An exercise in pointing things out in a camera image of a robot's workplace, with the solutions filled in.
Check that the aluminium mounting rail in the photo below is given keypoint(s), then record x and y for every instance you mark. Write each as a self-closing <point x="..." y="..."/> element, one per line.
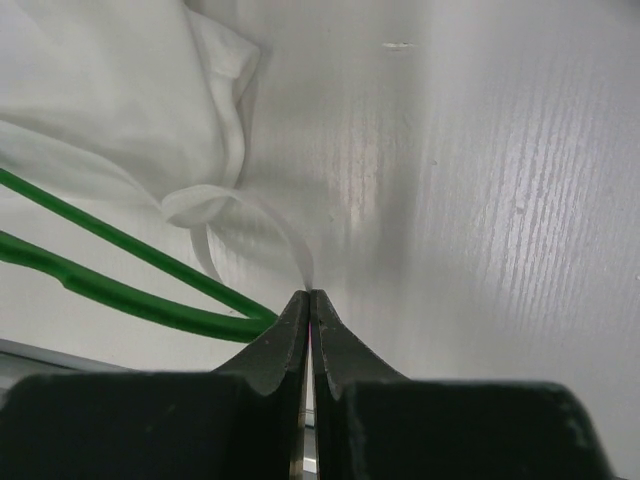
<point x="19" y="361"/>

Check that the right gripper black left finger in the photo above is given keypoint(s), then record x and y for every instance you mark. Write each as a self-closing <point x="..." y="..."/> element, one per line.
<point x="242" y="420"/>

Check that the green hanger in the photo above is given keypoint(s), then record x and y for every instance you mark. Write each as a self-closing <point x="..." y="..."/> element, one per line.
<point x="253" y="318"/>

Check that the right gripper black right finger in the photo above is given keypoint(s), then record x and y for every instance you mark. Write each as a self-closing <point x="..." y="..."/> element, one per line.
<point x="372" y="422"/>

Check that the white tank top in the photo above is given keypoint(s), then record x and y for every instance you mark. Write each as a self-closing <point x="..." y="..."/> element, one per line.
<point x="131" y="101"/>

